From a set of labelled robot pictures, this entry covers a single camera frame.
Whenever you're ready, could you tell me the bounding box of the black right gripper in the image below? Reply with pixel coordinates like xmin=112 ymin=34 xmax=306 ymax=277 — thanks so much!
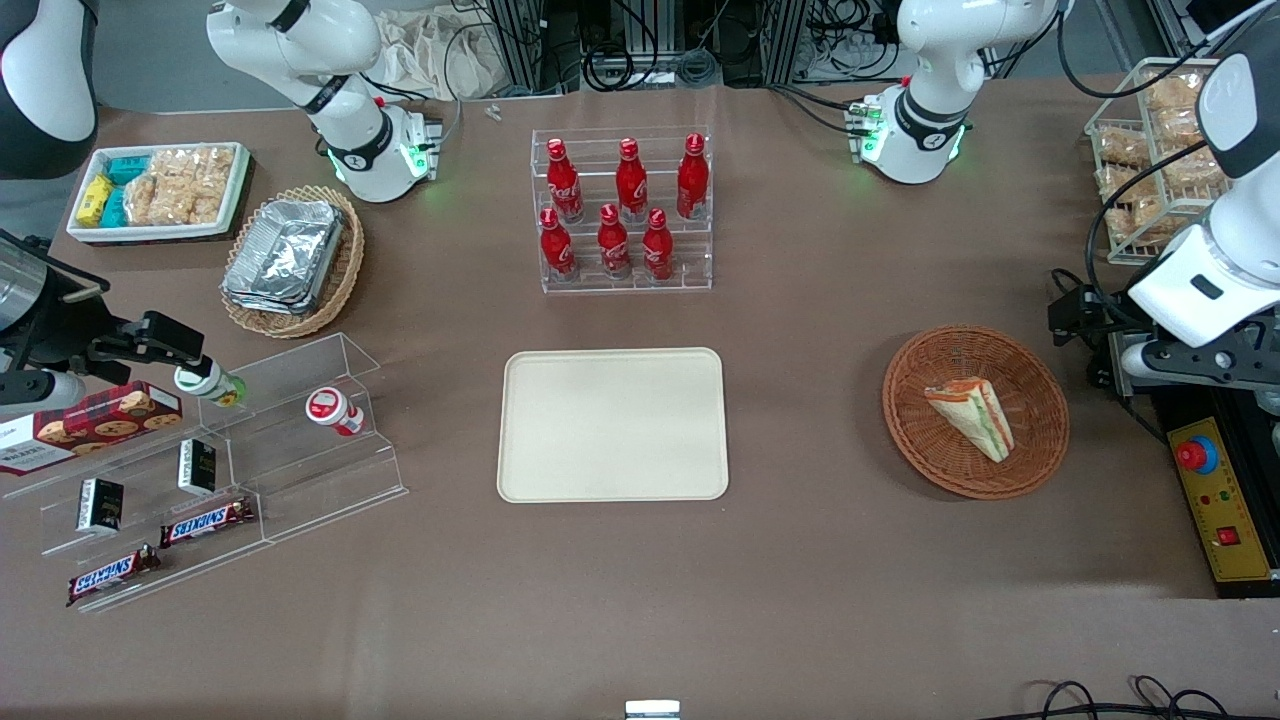
xmin=0 ymin=266 xmax=206 ymax=377

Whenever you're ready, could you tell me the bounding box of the triangular sandwich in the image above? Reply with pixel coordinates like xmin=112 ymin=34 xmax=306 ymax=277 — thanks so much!
xmin=923 ymin=378 xmax=1015 ymax=464

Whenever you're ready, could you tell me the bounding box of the round brown wicker basket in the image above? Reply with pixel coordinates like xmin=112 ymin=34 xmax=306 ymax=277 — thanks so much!
xmin=882 ymin=325 xmax=1070 ymax=500

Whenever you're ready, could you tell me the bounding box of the oval tan wicker basket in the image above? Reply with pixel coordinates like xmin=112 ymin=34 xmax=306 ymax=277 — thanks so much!
xmin=219 ymin=184 xmax=367 ymax=340

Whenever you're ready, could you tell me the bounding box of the beige plastic tray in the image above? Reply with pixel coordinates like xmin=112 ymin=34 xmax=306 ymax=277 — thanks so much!
xmin=497 ymin=347 xmax=730 ymax=503

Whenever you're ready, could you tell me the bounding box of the green lid yogurt bottle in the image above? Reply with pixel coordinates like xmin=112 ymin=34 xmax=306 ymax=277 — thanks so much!
xmin=175 ymin=365 xmax=246 ymax=408

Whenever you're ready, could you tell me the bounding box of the red tartan cookie box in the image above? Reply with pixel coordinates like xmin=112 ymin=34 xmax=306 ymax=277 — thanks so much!
xmin=0 ymin=381 xmax=184 ymax=476

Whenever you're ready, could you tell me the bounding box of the clear bag fried snack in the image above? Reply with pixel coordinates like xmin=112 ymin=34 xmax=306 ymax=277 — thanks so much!
xmin=1160 ymin=145 xmax=1229 ymax=193
xmin=1145 ymin=75 xmax=1206 ymax=111
xmin=1105 ymin=195 xmax=1196 ymax=246
xmin=1152 ymin=108 xmax=1213 ymax=149
xmin=1097 ymin=165 xmax=1161 ymax=204
xmin=1097 ymin=127 xmax=1153 ymax=167

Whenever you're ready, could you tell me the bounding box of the black appliance housing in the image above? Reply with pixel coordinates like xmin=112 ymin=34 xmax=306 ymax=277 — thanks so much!
xmin=1105 ymin=300 xmax=1280 ymax=601

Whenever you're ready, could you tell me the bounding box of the white rectangular snack container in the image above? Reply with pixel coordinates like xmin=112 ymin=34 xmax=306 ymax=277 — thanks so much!
xmin=66 ymin=141 xmax=251 ymax=245

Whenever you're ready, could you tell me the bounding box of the aluminium foil container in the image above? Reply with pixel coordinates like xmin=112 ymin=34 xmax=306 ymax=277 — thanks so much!
xmin=222 ymin=280 xmax=321 ymax=317
xmin=222 ymin=199 xmax=347 ymax=306

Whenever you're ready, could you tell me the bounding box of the small black chocolate box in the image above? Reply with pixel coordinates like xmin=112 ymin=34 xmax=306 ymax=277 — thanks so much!
xmin=78 ymin=478 xmax=125 ymax=533
xmin=178 ymin=438 xmax=218 ymax=497

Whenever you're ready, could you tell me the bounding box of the clear rice cracker bag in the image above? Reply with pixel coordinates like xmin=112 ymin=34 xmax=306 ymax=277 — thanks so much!
xmin=124 ymin=172 xmax=193 ymax=227
xmin=148 ymin=146 xmax=237 ymax=191
xmin=186 ymin=165 xmax=233 ymax=225

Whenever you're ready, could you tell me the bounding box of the yellow snack pack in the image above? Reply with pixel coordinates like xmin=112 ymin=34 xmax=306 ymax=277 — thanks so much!
xmin=77 ymin=174 xmax=114 ymax=227

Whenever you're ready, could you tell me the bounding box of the Snickers chocolate bar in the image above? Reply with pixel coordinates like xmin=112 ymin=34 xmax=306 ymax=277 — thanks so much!
xmin=67 ymin=545 xmax=161 ymax=607
xmin=160 ymin=497 xmax=256 ymax=548

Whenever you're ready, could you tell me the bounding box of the red lid yogurt bottle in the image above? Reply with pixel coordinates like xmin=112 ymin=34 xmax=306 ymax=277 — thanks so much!
xmin=305 ymin=387 xmax=366 ymax=437

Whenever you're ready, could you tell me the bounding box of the clear acrylic stepped shelf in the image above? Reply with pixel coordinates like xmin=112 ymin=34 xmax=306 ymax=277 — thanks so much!
xmin=0 ymin=332 xmax=409 ymax=614

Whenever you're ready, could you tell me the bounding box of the yellow control panel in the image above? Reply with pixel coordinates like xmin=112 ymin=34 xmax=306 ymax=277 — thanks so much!
xmin=1167 ymin=417 xmax=1280 ymax=584

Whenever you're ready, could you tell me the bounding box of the clear acrylic bottle rack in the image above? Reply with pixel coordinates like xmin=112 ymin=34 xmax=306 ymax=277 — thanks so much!
xmin=530 ymin=127 xmax=714 ymax=294

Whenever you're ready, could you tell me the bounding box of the red cola bottle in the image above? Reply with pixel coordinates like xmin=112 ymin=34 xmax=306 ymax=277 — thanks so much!
xmin=615 ymin=138 xmax=649 ymax=223
xmin=642 ymin=208 xmax=675 ymax=281
xmin=540 ymin=208 xmax=578 ymax=281
xmin=677 ymin=133 xmax=710 ymax=221
xmin=547 ymin=138 xmax=585 ymax=223
xmin=598 ymin=203 xmax=633 ymax=280

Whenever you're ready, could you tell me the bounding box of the white crumpled cloth bag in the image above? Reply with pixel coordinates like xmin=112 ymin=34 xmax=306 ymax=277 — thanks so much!
xmin=372 ymin=8 xmax=503 ymax=102

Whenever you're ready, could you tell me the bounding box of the black appliance power cable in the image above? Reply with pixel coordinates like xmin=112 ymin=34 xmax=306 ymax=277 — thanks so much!
xmin=1048 ymin=267 xmax=1169 ymax=443

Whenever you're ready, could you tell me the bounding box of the white wire basket rack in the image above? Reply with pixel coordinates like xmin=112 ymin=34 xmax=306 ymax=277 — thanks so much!
xmin=1085 ymin=57 xmax=1251 ymax=267

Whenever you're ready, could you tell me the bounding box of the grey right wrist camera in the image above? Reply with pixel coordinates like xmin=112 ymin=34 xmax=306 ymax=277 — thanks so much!
xmin=0 ymin=370 xmax=87 ymax=413

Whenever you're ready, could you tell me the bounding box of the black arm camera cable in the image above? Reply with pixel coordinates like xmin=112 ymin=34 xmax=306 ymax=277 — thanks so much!
xmin=1055 ymin=0 xmax=1241 ymax=301

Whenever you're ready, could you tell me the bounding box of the black looped table cable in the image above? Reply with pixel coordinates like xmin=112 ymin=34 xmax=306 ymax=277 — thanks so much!
xmin=1005 ymin=675 xmax=1280 ymax=720

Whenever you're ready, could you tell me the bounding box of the aluminium profile post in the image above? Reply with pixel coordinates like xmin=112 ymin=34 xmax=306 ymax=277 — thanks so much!
xmin=487 ymin=0 xmax=547 ymax=97
xmin=770 ymin=0 xmax=813 ymax=86

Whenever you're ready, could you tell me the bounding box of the coiled grey cable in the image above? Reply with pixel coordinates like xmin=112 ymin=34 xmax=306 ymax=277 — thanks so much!
xmin=672 ymin=45 xmax=721 ymax=85

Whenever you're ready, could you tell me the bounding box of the coiled black cable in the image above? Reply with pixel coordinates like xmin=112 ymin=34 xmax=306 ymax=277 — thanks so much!
xmin=583 ymin=42 xmax=663 ymax=93

